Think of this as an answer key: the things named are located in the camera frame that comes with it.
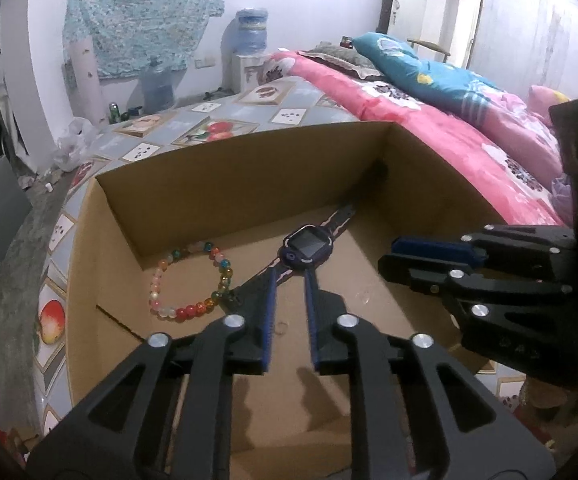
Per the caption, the pink pillow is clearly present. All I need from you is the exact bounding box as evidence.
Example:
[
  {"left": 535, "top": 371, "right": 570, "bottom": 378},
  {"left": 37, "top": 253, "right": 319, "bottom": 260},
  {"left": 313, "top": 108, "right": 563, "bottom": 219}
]
[{"left": 526, "top": 85, "right": 570, "bottom": 121}]

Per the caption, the clear water jug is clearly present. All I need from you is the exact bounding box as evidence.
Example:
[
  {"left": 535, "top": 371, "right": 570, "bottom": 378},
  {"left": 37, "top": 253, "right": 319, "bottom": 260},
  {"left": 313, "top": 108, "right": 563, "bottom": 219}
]
[{"left": 141, "top": 57, "right": 176, "bottom": 111}]

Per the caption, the white water dispenser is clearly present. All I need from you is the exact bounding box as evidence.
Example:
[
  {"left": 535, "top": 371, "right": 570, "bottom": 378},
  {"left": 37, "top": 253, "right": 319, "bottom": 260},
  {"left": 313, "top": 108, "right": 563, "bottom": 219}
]
[{"left": 231, "top": 51, "right": 270, "bottom": 93}]

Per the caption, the colourful bead bracelet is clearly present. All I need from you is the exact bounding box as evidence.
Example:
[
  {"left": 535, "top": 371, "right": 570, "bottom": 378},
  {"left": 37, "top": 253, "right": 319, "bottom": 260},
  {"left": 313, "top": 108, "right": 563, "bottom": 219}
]
[{"left": 149, "top": 241, "right": 234, "bottom": 322}]

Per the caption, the brown cardboard box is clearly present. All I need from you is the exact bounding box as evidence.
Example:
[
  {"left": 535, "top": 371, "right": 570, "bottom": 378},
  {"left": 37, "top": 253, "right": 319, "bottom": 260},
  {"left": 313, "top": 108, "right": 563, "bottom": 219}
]
[{"left": 66, "top": 121, "right": 507, "bottom": 468}]

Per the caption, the white plastic bag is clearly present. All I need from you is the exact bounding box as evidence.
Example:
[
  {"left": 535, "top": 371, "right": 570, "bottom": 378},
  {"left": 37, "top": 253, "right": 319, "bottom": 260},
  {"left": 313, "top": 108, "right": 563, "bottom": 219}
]
[{"left": 53, "top": 117, "right": 100, "bottom": 171}]

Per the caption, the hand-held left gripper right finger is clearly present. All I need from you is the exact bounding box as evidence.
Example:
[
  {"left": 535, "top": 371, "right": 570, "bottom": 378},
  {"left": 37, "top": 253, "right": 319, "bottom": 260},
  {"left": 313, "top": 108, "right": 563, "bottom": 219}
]
[{"left": 303, "top": 267, "right": 557, "bottom": 480}]

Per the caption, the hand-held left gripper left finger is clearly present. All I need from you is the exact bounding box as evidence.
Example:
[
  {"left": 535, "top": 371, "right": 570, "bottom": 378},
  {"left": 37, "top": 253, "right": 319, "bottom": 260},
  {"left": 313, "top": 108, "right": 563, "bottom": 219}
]
[{"left": 26, "top": 266, "right": 277, "bottom": 480}]

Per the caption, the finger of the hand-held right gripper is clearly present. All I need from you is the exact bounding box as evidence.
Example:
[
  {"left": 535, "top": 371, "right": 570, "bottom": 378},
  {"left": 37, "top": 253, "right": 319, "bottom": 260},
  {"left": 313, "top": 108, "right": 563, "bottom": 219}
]
[
  {"left": 390, "top": 223, "right": 577, "bottom": 267},
  {"left": 377, "top": 252, "right": 577, "bottom": 341}
]

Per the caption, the brown lace pillow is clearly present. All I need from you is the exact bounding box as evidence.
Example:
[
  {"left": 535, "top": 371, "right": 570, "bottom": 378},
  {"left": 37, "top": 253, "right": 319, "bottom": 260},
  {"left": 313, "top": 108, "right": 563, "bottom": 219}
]
[{"left": 299, "top": 42, "right": 385, "bottom": 81}]

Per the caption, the pink floral quilt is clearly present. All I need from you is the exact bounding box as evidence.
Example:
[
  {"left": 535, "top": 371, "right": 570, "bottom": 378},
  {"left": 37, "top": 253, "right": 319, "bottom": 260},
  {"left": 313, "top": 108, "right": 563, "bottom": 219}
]
[{"left": 261, "top": 50, "right": 570, "bottom": 226}]

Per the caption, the dark blue smartwatch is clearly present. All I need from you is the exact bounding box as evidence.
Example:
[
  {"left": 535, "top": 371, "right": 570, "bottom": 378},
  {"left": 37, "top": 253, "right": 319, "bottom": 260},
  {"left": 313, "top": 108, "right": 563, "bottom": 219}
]
[{"left": 269, "top": 202, "right": 360, "bottom": 286}]

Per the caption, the white door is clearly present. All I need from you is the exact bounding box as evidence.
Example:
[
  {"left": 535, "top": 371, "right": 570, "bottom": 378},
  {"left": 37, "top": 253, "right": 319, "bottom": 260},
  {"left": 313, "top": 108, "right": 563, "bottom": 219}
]
[{"left": 379, "top": 0, "right": 485, "bottom": 68}]

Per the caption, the teal floral hanging cloth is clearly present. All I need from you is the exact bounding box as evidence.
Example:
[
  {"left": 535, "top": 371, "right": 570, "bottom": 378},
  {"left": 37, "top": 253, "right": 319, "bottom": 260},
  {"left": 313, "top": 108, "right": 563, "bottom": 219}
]
[{"left": 63, "top": 0, "right": 226, "bottom": 81}]

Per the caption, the blue water dispenser bottle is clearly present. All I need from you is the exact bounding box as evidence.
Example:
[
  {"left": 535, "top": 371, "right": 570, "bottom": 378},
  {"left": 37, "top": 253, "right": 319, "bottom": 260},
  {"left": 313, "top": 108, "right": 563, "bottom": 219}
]
[{"left": 234, "top": 7, "right": 270, "bottom": 53}]

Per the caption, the lilac pillow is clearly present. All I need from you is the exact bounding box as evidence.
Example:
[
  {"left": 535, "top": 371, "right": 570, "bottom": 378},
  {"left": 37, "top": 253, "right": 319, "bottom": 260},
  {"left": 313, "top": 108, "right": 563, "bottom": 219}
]
[{"left": 549, "top": 175, "right": 577, "bottom": 226}]

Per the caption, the wooden chair back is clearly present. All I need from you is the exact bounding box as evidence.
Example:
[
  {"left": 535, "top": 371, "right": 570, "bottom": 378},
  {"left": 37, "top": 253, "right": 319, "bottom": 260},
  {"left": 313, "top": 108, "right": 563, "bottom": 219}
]
[{"left": 406, "top": 37, "right": 451, "bottom": 63}]

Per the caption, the teal patterned pillow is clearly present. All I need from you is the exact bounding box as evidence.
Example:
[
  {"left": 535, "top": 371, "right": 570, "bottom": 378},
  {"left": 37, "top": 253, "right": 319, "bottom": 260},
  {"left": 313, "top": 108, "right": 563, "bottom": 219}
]
[{"left": 351, "top": 32, "right": 530, "bottom": 121}]

